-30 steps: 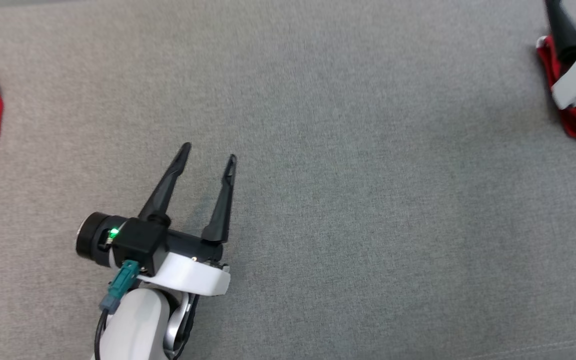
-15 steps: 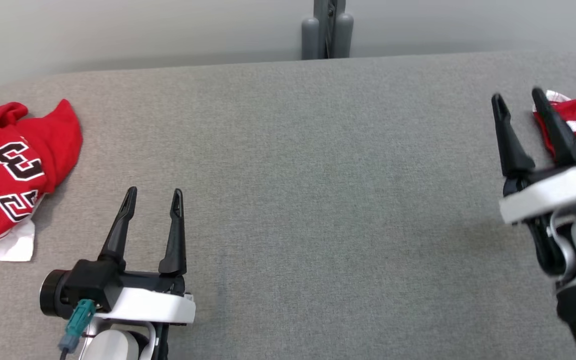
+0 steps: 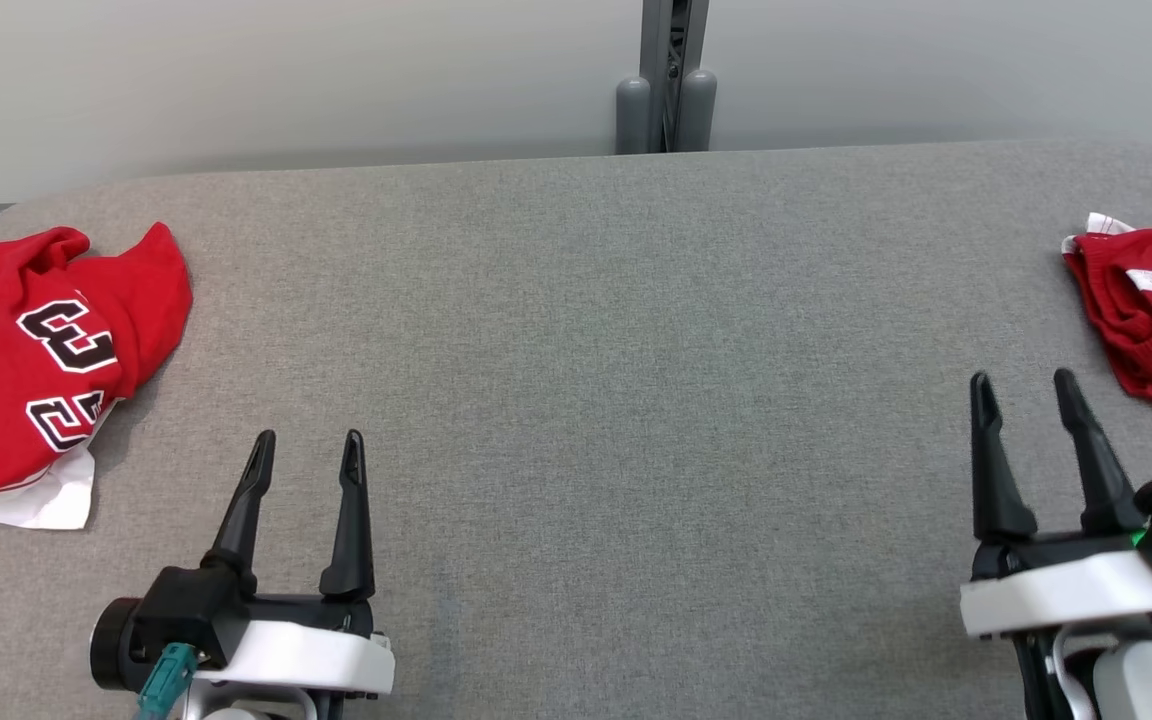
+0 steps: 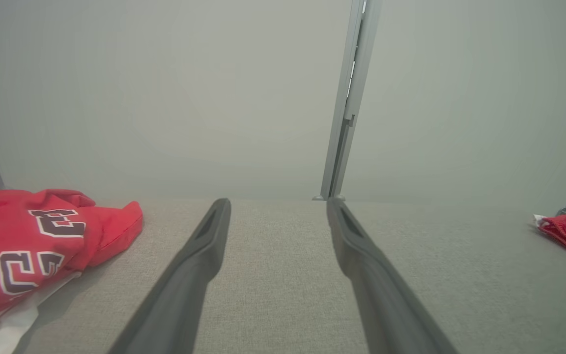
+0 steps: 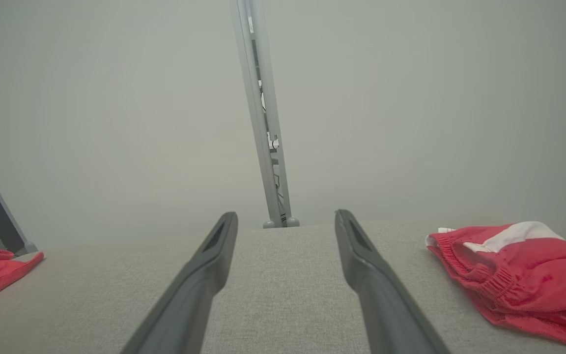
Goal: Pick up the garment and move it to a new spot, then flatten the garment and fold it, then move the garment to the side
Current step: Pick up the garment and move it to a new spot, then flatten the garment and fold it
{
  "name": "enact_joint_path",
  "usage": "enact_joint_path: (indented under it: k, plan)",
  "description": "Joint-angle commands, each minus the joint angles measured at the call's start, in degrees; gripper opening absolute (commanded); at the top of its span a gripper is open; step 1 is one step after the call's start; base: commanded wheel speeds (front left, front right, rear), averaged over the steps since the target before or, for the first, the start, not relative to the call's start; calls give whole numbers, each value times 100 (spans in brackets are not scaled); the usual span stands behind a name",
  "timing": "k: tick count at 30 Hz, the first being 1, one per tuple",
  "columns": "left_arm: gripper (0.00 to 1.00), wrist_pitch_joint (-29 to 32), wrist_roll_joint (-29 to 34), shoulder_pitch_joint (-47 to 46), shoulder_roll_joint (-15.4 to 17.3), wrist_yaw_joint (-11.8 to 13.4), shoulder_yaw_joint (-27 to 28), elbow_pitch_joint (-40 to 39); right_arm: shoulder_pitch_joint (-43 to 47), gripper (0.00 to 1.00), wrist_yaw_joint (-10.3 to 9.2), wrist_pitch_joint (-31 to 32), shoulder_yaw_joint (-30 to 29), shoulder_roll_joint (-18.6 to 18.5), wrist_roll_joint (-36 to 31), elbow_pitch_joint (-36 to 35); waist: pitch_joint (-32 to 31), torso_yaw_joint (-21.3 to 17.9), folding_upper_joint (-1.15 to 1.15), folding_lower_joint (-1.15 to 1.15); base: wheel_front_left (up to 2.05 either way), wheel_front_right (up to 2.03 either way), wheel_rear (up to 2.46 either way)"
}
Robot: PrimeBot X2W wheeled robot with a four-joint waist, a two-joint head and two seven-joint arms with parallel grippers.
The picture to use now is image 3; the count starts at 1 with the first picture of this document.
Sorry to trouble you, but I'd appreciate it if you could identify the grey cylinder post foot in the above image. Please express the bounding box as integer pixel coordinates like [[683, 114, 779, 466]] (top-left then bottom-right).
[[616, 76, 653, 156], [678, 68, 718, 153]]

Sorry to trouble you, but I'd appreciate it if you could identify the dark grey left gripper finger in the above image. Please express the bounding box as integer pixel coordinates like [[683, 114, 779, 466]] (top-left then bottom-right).
[[201, 430, 277, 591], [319, 430, 377, 601]]

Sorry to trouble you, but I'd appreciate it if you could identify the teal left camera connector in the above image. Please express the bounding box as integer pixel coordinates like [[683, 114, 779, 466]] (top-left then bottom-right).
[[136, 643, 199, 720]]

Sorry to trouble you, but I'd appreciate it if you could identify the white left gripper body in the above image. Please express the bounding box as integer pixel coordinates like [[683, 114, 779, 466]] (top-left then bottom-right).
[[196, 595, 396, 698]]

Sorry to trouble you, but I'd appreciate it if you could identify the grey metal partition post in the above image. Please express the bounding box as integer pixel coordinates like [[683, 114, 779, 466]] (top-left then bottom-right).
[[639, 0, 709, 153]]

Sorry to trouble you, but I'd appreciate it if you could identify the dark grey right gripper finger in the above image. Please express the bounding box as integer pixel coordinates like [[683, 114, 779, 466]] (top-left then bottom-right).
[[969, 372, 1039, 544], [1053, 368, 1147, 536]]

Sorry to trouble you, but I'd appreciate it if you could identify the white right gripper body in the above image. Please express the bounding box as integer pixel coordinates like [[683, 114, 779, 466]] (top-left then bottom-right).
[[959, 530, 1152, 639]]

